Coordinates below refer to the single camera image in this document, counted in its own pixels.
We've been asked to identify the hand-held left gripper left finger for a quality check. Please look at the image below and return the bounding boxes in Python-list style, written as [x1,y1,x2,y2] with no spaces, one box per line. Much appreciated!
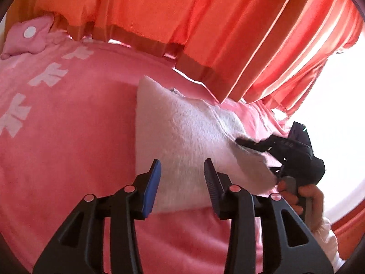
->
[33,159,162,274]

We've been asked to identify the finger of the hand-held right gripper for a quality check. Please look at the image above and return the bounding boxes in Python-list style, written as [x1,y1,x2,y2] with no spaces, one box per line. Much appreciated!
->
[235,137,282,161]

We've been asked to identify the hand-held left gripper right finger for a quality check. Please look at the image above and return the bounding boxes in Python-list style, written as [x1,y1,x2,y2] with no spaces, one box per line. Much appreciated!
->
[204,158,334,274]

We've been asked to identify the cream sweater with black hearts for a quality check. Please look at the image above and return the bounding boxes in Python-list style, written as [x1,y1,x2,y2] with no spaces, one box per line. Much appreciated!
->
[135,76,283,215]

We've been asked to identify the person's right forearm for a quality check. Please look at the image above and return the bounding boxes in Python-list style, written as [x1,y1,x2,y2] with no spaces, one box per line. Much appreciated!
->
[309,216,347,274]

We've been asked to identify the person's right hand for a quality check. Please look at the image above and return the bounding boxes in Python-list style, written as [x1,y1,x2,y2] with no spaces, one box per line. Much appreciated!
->
[276,180,326,232]

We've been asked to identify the pink fleece blanket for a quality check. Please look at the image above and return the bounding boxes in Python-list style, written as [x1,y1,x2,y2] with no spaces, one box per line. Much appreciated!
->
[0,30,288,274]

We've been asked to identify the orange curtain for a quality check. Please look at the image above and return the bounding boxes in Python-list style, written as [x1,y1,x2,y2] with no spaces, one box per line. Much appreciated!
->
[6,0,365,118]

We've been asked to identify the pink pillow with white dots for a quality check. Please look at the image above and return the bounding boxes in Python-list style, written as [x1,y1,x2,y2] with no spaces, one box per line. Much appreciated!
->
[0,14,57,60]

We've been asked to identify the orange bed frame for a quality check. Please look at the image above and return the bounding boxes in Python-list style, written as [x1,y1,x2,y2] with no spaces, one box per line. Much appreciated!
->
[332,217,365,261]

